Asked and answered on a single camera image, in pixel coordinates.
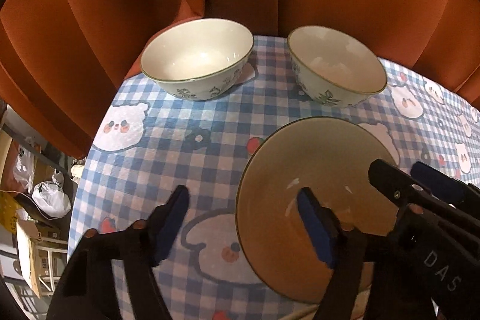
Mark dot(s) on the small floral ceramic bowl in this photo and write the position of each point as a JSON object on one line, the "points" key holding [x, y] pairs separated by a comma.
{"points": [[195, 54], [330, 57], [285, 162]]}

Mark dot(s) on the orange curtain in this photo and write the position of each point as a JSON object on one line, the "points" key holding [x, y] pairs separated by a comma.
{"points": [[112, 5]]}

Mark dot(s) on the blue checked bear tablecloth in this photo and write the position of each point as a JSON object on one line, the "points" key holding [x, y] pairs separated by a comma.
{"points": [[150, 162]]}

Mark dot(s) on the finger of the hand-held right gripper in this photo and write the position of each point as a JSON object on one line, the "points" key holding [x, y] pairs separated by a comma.
{"points": [[390, 177], [435, 180]]}

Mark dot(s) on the white plastic bag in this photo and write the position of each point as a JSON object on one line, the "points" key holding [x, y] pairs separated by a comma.
{"points": [[22, 166], [50, 198]]}

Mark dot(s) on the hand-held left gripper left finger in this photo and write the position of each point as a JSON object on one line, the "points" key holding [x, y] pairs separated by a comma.
{"points": [[170, 226]]}

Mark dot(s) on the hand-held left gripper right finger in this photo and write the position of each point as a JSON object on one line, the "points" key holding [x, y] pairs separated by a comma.
{"points": [[315, 230]]}

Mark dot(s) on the yellow box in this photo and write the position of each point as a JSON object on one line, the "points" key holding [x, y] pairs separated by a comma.
{"points": [[7, 207]]}

